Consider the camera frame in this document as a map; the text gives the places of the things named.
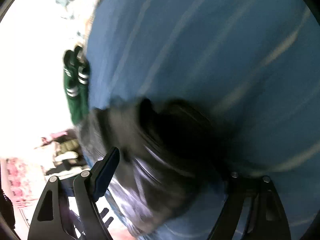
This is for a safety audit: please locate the folded green striped garment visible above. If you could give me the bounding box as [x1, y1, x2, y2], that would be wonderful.
[63, 45, 90, 125]

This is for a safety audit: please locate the black leather jacket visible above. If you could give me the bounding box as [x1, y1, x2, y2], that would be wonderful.
[76, 98, 236, 236]

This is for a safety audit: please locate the blue striped bed sheet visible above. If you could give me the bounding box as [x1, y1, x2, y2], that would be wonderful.
[86, 0, 319, 239]

